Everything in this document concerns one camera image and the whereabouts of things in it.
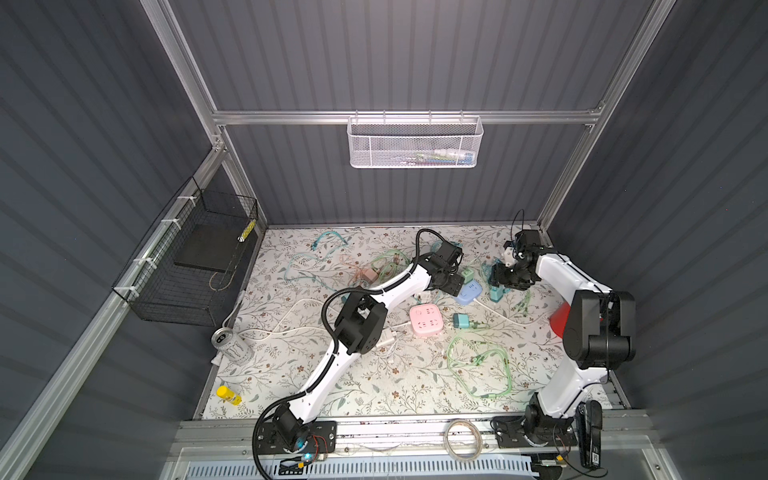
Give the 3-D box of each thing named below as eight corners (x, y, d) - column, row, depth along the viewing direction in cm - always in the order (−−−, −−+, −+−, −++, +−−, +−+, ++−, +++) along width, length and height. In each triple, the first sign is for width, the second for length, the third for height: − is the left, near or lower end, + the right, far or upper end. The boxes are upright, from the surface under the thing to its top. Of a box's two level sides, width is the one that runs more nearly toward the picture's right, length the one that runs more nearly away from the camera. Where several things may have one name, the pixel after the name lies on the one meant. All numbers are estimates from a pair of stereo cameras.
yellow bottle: (230, 405, 80) (213, 396, 73) (233, 395, 82) (217, 385, 75) (240, 405, 80) (224, 396, 73) (243, 395, 82) (228, 385, 75)
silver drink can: (231, 366, 87) (208, 347, 76) (237, 349, 90) (215, 328, 79) (251, 366, 87) (230, 347, 76) (256, 349, 90) (237, 328, 79)
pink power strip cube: (411, 336, 92) (411, 333, 90) (409, 307, 99) (410, 303, 97) (443, 336, 92) (444, 333, 90) (440, 307, 99) (441, 303, 97)
